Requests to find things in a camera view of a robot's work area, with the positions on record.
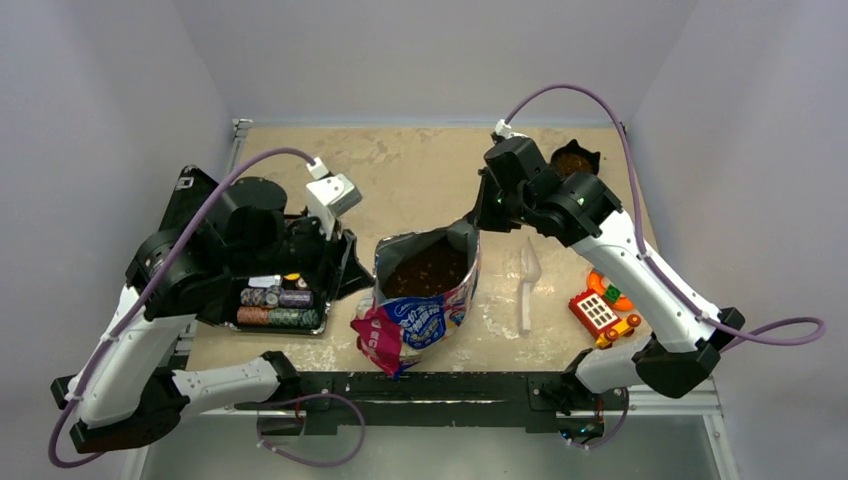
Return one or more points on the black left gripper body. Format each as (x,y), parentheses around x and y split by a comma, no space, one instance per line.
(306,250)

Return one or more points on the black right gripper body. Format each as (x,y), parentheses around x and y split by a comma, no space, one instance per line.
(506,208)

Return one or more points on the clear plastic scoop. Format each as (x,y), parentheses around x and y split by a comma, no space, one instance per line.
(530,274)

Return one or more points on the pink pet food bag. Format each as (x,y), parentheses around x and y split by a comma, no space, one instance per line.
(425,284)

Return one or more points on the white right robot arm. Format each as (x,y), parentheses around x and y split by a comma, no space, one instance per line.
(518,187)

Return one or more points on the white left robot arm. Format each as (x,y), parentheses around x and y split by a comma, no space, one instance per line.
(123,398)

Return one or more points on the black poker chip case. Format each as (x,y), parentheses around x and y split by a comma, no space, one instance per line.
(265,291)

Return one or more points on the black cat bowl right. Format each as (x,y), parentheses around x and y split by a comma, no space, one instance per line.
(573,158)

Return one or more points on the orange curved toy piece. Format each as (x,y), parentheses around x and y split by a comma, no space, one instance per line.
(598,284)

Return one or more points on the red toy brick bus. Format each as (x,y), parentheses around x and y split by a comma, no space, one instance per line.
(601,320)

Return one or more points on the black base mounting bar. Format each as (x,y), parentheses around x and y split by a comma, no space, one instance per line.
(536,402)

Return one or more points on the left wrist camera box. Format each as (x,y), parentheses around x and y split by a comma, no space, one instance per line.
(329,196)

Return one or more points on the aluminium corner rail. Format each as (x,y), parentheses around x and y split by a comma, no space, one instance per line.
(241,128)

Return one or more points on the aluminium front rail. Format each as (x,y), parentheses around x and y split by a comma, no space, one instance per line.
(654,437)

